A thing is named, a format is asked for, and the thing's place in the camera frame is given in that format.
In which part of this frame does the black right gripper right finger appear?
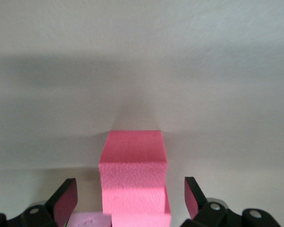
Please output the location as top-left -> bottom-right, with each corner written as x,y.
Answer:
181,176 -> 283,227

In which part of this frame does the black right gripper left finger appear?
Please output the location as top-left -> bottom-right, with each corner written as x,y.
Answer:
0,178 -> 78,227

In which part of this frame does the pink foam cube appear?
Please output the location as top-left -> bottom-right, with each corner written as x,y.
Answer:
67,211 -> 112,227

